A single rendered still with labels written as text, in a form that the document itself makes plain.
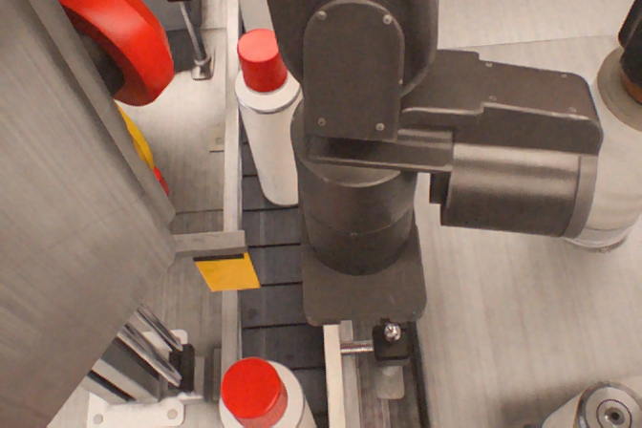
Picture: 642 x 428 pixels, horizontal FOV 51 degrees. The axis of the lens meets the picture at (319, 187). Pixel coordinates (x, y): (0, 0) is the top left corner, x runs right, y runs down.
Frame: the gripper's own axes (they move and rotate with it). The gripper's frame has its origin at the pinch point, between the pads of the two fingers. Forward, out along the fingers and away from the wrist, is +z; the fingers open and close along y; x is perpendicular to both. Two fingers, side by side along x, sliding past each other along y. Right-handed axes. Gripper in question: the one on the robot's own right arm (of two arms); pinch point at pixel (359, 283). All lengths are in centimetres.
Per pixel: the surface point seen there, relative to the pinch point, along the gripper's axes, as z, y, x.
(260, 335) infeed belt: 13.6, 0.6, 8.7
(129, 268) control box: -29.1, -9.6, 5.9
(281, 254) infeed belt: 13.7, 8.1, 6.7
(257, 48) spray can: -6.6, 15.5, 6.0
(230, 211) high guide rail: 5.5, 8.8, 10.0
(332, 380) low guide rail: 10.1, -4.3, 2.5
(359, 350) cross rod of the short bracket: 10.6, -1.9, 0.2
